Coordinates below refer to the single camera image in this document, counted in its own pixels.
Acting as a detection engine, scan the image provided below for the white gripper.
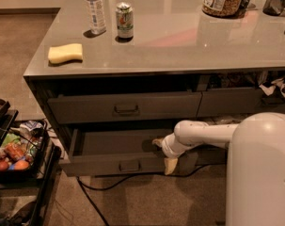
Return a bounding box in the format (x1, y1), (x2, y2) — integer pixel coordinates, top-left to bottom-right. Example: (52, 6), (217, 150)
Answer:
(151, 134), (192, 175)

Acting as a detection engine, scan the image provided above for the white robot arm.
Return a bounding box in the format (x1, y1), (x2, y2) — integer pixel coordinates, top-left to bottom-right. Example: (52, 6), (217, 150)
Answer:
(152, 112), (285, 226)

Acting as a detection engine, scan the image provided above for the grey drawer cabinet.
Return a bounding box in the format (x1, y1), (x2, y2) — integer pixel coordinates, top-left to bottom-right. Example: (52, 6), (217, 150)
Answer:
(23, 0), (285, 175)

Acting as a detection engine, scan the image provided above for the yellow sponge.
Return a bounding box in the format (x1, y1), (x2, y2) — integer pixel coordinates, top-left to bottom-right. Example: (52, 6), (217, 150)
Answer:
(48, 43), (83, 64)

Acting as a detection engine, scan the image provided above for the snack bag in bin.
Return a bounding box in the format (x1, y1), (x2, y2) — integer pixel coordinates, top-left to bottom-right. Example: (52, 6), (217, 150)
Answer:
(20, 121), (43, 140)

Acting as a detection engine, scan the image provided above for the crumpled chip bag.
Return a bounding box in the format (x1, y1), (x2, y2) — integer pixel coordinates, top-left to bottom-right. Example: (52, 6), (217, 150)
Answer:
(260, 76), (285, 98)

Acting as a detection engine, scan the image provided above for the green white soda can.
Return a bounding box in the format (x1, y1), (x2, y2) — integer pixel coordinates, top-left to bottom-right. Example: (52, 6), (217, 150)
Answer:
(116, 2), (134, 39)

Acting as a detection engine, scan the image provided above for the orange fruit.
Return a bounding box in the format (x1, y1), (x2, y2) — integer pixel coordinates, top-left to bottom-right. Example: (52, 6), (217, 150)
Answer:
(13, 160), (30, 170)

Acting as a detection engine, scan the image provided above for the black cart with bins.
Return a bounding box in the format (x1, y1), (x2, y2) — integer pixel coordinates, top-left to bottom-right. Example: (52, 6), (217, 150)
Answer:
(0, 99), (61, 226)

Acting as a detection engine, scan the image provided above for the red apple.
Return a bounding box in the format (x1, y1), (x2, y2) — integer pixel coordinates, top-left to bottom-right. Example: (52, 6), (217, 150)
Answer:
(0, 161), (9, 171)

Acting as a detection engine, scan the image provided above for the clear plastic water bottle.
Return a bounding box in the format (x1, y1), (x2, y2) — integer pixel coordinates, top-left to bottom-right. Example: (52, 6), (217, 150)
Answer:
(85, 0), (106, 35)

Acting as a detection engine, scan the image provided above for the black floor cable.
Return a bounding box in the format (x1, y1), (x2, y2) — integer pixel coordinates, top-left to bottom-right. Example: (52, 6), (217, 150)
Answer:
(75, 163), (212, 226)

